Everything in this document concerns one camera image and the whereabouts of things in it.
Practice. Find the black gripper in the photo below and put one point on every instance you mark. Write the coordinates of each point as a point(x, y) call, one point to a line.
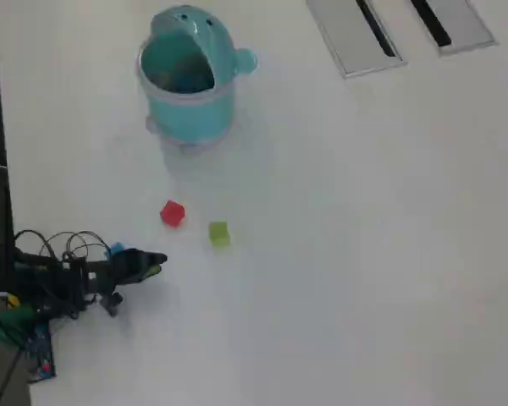
point(118, 270)

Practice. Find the blue cube block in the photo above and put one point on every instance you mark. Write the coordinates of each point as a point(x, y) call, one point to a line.
point(116, 248)

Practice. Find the red cube block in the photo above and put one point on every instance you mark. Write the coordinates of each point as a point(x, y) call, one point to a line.
point(171, 212)

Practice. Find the green cube block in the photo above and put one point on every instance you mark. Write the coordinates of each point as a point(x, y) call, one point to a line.
point(218, 233)

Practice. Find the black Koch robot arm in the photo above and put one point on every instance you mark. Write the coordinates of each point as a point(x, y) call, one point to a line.
point(63, 279)

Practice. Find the teal whale-shaped bin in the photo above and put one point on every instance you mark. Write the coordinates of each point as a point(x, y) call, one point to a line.
point(190, 114)

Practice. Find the blue circuit board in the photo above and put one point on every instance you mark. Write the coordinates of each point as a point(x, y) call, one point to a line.
point(40, 351)

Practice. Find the yellow connector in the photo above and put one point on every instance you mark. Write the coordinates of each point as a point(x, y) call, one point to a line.
point(12, 300)

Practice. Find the green table clamp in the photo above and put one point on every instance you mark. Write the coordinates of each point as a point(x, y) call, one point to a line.
point(6, 323)

